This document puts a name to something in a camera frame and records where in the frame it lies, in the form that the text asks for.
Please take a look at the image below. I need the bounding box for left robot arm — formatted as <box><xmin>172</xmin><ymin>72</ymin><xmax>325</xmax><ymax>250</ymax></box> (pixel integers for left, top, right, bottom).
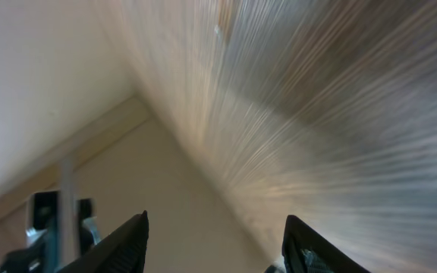
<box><xmin>0</xmin><ymin>190</ymin><xmax>100</xmax><ymax>273</ymax></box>

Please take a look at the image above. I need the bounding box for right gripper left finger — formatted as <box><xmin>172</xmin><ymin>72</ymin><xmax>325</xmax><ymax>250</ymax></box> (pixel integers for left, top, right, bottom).
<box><xmin>58</xmin><ymin>210</ymin><xmax>149</xmax><ymax>273</ymax></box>

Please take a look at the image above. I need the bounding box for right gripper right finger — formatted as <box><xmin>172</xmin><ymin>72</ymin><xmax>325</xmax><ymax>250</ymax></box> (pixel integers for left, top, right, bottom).
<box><xmin>281</xmin><ymin>215</ymin><xmax>369</xmax><ymax>273</ymax></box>

